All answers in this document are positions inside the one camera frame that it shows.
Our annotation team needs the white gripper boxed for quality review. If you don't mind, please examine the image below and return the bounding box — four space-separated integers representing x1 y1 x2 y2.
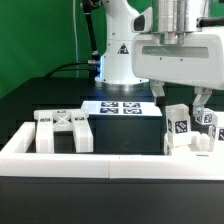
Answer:
132 27 224 117

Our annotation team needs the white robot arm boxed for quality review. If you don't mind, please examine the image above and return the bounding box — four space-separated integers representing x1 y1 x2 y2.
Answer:
95 0 224 117

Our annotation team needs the white tagged cube right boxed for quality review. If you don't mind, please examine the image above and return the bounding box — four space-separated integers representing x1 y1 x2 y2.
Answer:
195 108 213 125

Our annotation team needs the white marker sheet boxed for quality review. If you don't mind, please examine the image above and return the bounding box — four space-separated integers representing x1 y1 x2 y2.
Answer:
81 101 162 117

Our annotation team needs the black cable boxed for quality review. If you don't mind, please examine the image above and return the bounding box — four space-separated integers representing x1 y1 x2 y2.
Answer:
44 61 101 79

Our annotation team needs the white cable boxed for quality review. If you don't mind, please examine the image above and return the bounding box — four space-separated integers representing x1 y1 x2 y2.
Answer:
72 0 80 79

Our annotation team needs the white U-shaped fence frame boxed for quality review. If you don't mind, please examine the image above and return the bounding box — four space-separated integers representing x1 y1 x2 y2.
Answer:
0 122 224 180

